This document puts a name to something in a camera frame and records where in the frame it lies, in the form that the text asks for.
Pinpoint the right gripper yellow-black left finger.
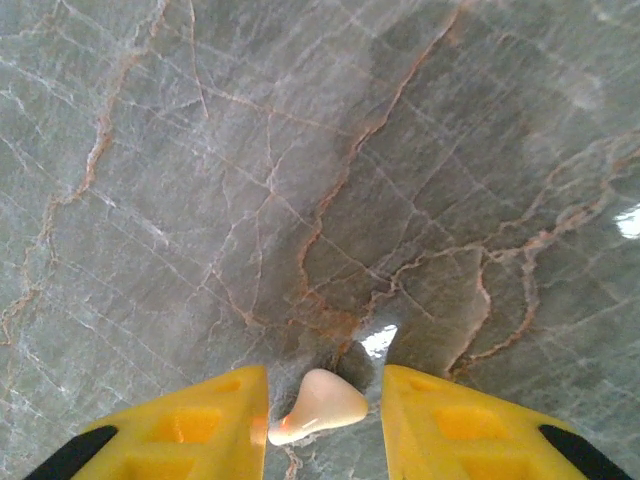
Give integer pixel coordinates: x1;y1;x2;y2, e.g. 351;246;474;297
22;364;271;480

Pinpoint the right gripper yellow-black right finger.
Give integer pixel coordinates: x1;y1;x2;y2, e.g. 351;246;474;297
380;363;636;480

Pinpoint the white wireless earbud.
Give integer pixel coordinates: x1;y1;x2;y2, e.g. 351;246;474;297
267;368;370;447

